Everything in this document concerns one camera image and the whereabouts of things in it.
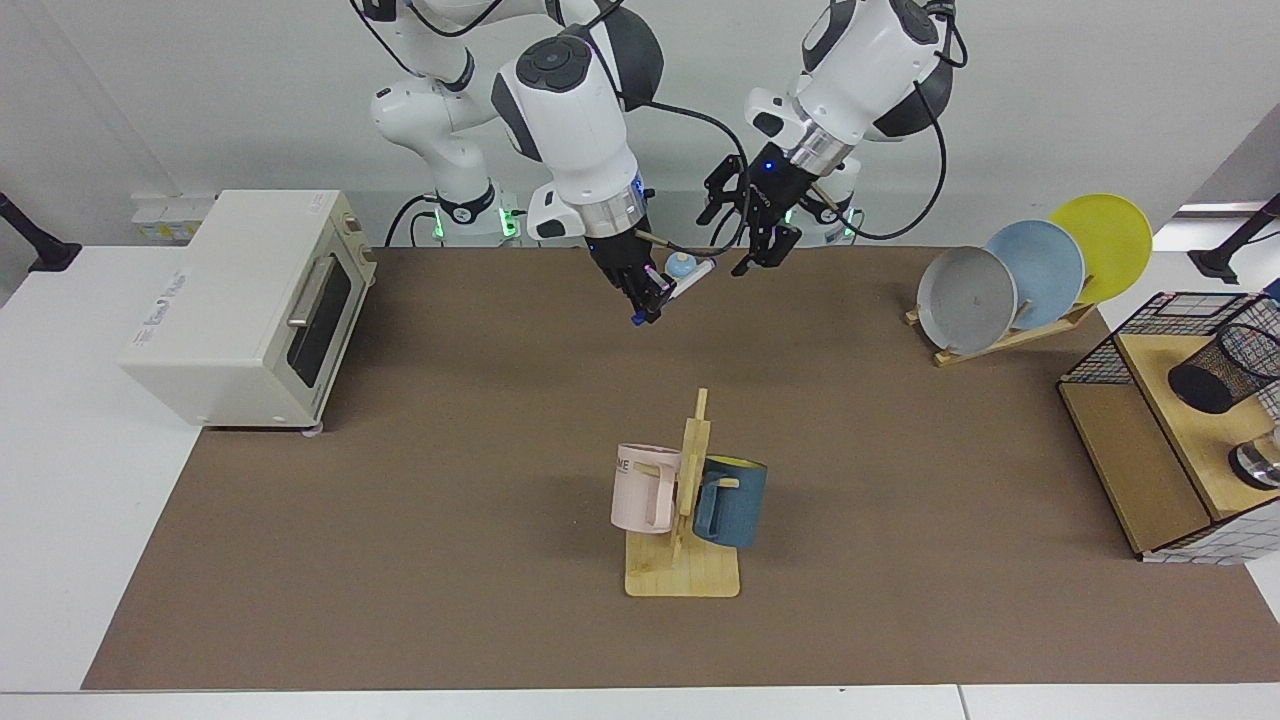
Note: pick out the grey plate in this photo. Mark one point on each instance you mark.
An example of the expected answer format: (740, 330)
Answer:
(965, 300)

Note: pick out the pale toaster oven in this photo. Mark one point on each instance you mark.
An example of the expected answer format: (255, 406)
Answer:
(220, 320)

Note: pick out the wooden plate rack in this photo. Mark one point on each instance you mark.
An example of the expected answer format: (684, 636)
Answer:
(1000, 343)

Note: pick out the small blue round thing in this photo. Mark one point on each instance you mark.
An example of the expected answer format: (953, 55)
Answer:
(680, 265)

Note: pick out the yellow plate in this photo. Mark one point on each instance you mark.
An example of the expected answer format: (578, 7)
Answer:
(1110, 240)

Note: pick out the light blue plate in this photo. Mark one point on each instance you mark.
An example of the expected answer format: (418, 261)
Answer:
(1045, 265)

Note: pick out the wooden cup stand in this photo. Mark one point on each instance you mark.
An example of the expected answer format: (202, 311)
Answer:
(685, 575)

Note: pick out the white wall socket strip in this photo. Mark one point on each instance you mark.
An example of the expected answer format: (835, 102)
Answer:
(170, 215)

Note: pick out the white marker with blue cap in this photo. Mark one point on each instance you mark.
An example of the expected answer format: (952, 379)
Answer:
(695, 280)

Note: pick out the pink mug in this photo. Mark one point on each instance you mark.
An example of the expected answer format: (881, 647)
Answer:
(640, 490)

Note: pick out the brown table cloth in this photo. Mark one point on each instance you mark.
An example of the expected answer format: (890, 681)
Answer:
(450, 550)

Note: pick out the black clamp stand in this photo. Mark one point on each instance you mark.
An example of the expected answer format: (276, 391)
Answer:
(1225, 258)
(40, 250)

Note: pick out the dark blue mug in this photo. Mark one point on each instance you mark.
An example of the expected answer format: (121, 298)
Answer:
(735, 505)

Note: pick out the black mesh pen holder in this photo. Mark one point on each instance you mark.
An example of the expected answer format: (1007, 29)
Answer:
(1215, 375)

